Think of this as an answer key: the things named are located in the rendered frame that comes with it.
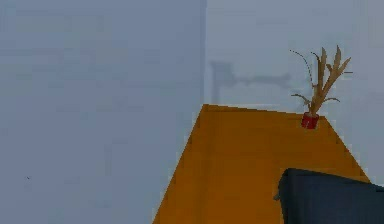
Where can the dry plant in red pot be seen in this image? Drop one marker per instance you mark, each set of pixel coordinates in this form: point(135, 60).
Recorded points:
point(320, 90)

